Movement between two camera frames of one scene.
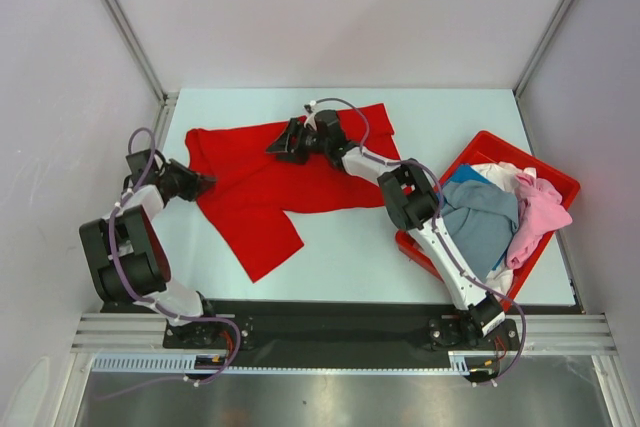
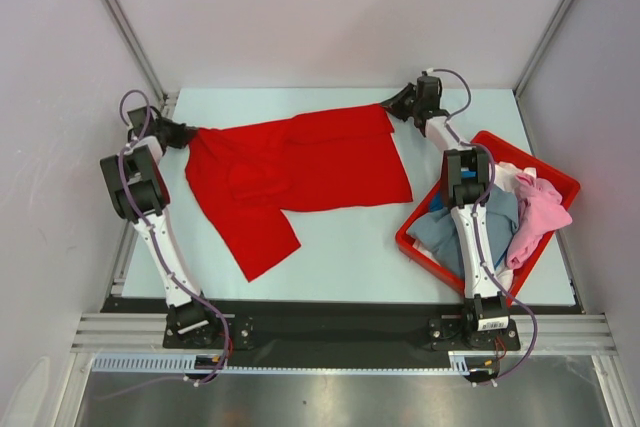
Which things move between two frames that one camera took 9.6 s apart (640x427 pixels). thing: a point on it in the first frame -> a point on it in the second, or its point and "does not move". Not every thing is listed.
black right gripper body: (307, 141) -> (404, 105)
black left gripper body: (181, 182) -> (173, 134)
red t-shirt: (256, 189) does not move
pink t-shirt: (540, 212) does not move
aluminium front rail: (540, 333) does not move
